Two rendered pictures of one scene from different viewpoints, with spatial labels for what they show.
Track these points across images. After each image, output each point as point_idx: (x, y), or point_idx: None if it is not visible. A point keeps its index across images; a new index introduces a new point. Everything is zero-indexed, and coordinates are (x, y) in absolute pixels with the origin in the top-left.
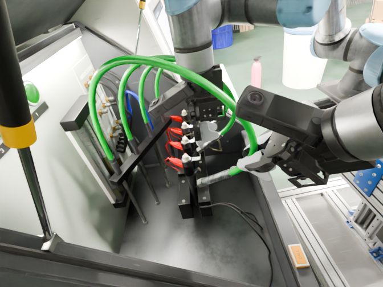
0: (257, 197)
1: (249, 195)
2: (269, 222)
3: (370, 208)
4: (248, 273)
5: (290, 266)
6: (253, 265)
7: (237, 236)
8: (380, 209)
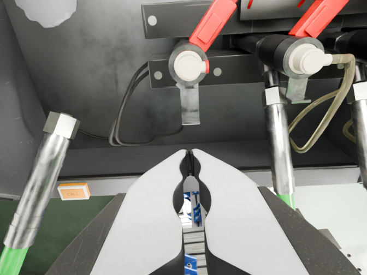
0: (206, 145)
1: (215, 132)
2: (150, 156)
3: (201, 227)
4: (92, 109)
5: (64, 178)
6: (104, 118)
7: (143, 103)
8: (194, 236)
